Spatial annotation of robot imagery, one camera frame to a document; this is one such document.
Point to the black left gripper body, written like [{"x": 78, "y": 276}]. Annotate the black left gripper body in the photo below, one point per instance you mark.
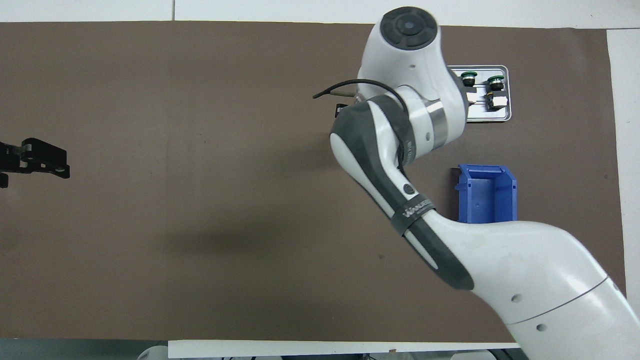
[{"x": 11, "y": 157}]

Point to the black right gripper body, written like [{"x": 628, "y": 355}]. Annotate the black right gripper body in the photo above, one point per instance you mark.
[{"x": 342, "y": 110}]

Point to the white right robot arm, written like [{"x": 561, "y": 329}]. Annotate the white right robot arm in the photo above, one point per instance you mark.
[{"x": 500, "y": 260}]

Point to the grey metal tray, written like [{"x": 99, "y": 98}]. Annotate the grey metal tray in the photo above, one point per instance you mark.
[{"x": 492, "y": 116}]

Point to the blue plastic bin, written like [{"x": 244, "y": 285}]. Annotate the blue plastic bin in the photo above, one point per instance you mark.
[{"x": 487, "y": 200}]

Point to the brown table mat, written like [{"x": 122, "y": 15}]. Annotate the brown table mat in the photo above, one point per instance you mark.
[{"x": 200, "y": 250}]

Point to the green push button switch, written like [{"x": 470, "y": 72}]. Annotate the green push button switch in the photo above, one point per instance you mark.
[
  {"x": 497, "y": 102},
  {"x": 469, "y": 77}
]

